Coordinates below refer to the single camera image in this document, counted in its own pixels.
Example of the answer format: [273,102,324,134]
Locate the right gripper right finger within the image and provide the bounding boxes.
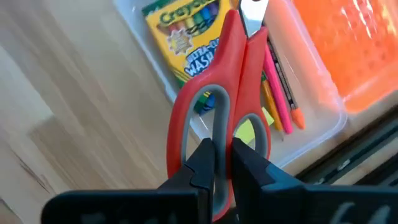
[231,138,398,224]

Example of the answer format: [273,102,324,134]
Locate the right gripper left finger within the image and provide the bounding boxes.
[41,138,216,224]

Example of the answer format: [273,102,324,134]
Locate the dark pencil orange eraser cap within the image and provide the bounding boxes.
[266,37,307,131]

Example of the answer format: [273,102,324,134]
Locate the red handled scissors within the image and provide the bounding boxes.
[165,0,272,223]

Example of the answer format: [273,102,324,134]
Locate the yellow green crayon box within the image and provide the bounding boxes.
[141,0,233,116]

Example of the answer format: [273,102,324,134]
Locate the orange translucent box lid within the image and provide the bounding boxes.
[291,0,398,114]

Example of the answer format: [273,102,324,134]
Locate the yellow-green sticky note pad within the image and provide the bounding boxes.
[234,106,275,146]

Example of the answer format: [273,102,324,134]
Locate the clear plastic pencil box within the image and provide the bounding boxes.
[113,0,349,169]

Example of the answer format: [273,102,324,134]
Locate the pink pen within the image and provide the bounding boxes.
[262,41,295,136]

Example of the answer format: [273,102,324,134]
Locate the black metal table frame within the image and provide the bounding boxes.
[294,114,398,188]

